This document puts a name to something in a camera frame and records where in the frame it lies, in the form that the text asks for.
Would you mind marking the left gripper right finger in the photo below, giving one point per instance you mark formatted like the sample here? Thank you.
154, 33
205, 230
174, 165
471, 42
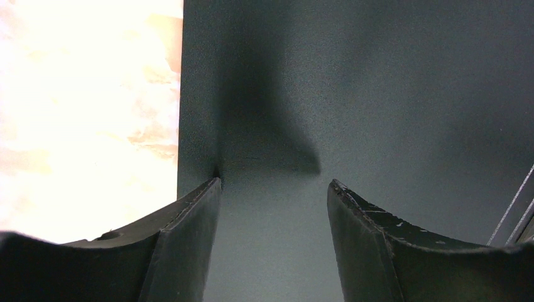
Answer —
382, 257

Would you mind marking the teal folder black inside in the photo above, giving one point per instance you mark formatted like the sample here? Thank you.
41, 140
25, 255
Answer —
422, 108

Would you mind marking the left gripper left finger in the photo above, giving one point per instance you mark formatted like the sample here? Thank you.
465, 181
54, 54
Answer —
164, 256

